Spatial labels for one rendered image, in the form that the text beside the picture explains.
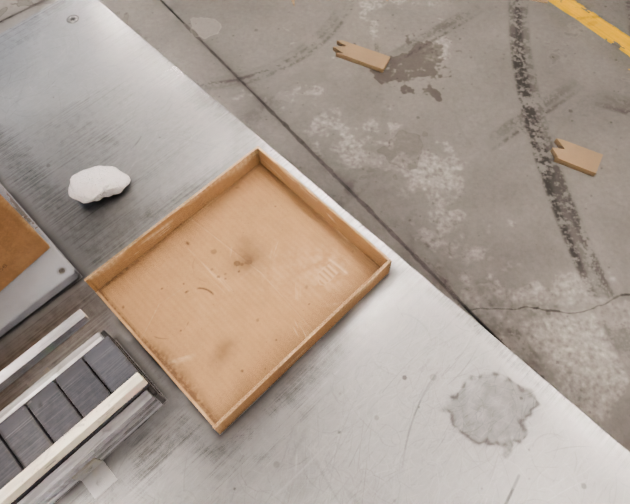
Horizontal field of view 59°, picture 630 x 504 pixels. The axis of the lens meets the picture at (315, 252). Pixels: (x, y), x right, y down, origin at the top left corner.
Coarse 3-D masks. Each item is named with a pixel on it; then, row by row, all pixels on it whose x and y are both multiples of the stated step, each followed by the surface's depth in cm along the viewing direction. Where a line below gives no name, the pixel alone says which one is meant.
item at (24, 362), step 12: (60, 324) 59; (72, 324) 59; (84, 324) 60; (48, 336) 58; (60, 336) 58; (36, 348) 58; (48, 348) 58; (24, 360) 57; (36, 360) 58; (0, 372) 56; (12, 372) 56; (24, 372) 58; (0, 384) 56
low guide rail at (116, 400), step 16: (128, 384) 60; (144, 384) 62; (112, 400) 60; (128, 400) 62; (96, 416) 59; (80, 432) 58; (64, 448) 58; (32, 464) 57; (48, 464) 57; (16, 480) 56; (32, 480) 57; (0, 496) 56; (16, 496) 57
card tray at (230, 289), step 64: (256, 192) 81; (128, 256) 74; (192, 256) 76; (256, 256) 76; (320, 256) 76; (384, 256) 72; (128, 320) 72; (192, 320) 72; (256, 320) 72; (320, 320) 72; (192, 384) 68; (256, 384) 68
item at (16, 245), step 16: (0, 208) 64; (0, 224) 66; (16, 224) 68; (0, 240) 67; (16, 240) 69; (32, 240) 72; (0, 256) 69; (16, 256) 71; (32, 256) 73; (0, 272) 70; (16, 272) 73; (0, 288) 72
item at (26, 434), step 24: (96, 360) 65; (120, 360) 65; (48, 384) 64; (72, 384) 64; (96, 384) 64; (120, 384) 64; (24, 408) 63; (48, 408) 63; (72, 408) 63; (120, 408) 63; (0, 432) 62; (24, 432) 62; (48, 432) 62; (96, 432) 63; (0, 456) 61; (24, 456) 61; (0, 480) 60
